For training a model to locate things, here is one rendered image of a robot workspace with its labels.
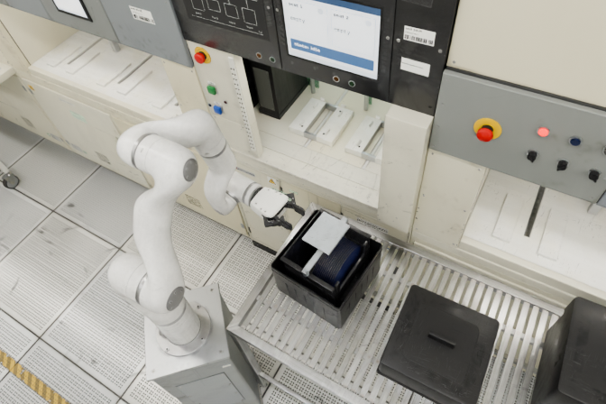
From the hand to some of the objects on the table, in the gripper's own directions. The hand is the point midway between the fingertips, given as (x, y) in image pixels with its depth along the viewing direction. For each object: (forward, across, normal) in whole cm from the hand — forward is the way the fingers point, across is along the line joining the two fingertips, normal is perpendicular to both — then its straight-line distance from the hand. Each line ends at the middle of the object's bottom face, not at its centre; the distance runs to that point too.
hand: (294, 217), depth 147 cm
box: (+97, +13, +29) cm, 102 cm away
